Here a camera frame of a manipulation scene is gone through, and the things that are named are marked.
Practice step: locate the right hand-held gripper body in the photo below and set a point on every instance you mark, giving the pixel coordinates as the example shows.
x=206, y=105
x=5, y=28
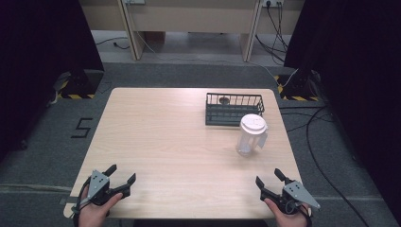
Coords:
x=294, y=196

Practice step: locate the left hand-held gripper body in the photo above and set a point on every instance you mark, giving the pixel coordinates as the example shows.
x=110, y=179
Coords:
x=98, y=186

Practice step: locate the clear pitcher with white lid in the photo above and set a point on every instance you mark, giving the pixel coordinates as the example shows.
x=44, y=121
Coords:
x=251, y=134

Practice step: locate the person's right hand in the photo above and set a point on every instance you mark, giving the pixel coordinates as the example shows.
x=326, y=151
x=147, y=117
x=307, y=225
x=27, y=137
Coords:
x=285, y=218

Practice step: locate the person's left hand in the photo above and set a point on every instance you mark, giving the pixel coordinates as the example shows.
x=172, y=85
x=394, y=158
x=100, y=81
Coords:
x=94, y=213

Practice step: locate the stand base with striped tape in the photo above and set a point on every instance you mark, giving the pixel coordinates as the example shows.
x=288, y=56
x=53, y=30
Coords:
x=80, y=85
x=298, y=88

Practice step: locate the small round dark object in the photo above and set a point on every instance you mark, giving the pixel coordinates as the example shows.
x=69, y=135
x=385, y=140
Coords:
x=224, y=100

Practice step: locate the black curtain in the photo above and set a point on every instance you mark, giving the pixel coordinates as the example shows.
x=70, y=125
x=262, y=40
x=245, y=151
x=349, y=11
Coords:
x=38, y=63
x=356, y=78

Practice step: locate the white wall socket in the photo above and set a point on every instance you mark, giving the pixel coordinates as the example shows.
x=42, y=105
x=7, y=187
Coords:
x=134, y=1
x=273, y=2

